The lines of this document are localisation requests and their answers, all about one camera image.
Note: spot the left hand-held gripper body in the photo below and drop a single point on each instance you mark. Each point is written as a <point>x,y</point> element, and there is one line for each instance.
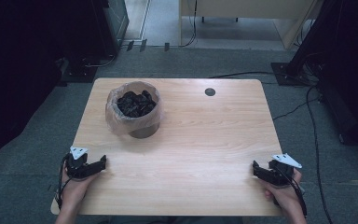
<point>76,165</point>

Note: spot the person's right hand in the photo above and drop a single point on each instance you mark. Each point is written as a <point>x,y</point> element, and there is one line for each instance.
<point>284,196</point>

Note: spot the dark curtain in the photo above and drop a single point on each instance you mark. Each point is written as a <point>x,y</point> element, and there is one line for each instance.
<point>15,68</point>
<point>351,62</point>

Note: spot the crumpled black waste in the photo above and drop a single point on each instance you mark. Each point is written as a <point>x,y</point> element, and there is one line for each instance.
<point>135,104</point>

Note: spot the dark round table grommet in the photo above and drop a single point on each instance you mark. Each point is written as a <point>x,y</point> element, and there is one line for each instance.
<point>210,91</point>

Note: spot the clear bag of dark objects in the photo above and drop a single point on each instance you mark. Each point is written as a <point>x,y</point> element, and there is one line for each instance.
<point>119,121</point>

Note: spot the person's left hand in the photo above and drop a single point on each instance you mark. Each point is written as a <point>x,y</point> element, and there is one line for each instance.
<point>74,189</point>

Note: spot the beige wooden desk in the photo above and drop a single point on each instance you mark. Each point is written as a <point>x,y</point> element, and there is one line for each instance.
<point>248,7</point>

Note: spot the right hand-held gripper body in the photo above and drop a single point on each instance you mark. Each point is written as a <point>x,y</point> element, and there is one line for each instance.
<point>282,169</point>

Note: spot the brown round waste bin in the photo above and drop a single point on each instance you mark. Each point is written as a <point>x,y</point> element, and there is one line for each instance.
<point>144,130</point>

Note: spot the dark glass-fronted cabinet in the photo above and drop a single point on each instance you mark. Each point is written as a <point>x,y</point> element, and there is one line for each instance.
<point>116,21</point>

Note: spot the black stand base plate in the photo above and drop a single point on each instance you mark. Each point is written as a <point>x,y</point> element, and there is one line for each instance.
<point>80,73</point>
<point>289,74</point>

